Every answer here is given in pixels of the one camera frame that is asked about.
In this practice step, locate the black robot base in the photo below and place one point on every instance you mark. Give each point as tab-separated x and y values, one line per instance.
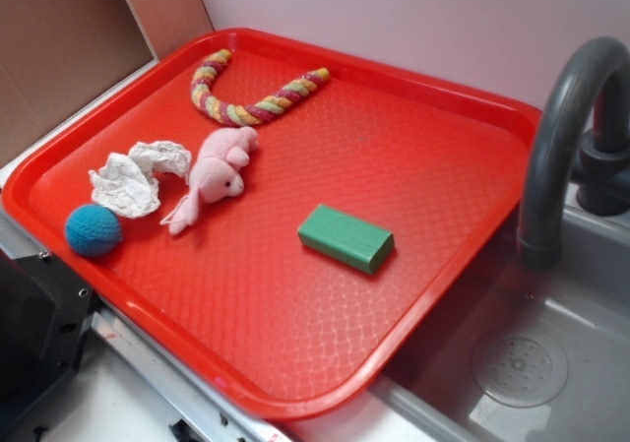
46	309

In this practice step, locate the multicolour twisted rope toy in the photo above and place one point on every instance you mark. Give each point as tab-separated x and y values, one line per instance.
261	112

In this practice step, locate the green rectangular block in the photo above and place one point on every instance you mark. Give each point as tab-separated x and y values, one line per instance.
356	243

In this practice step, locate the blue textured ball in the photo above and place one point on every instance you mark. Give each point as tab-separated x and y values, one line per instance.
92	230

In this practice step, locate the pink plush toy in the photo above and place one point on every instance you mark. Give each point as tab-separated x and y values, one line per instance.
215	174

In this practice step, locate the crumpled white paper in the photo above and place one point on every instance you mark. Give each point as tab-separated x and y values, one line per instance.
127	184

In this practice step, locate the grey toy faucet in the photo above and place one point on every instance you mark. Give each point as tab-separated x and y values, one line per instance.
582	137

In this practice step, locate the brown cardboard panel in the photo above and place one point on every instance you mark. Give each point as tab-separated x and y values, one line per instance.
58	56

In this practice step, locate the grey toy sink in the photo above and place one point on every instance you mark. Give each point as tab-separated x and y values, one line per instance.
512	354

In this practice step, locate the red plastic tray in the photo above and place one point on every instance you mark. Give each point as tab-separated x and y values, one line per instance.
281	330

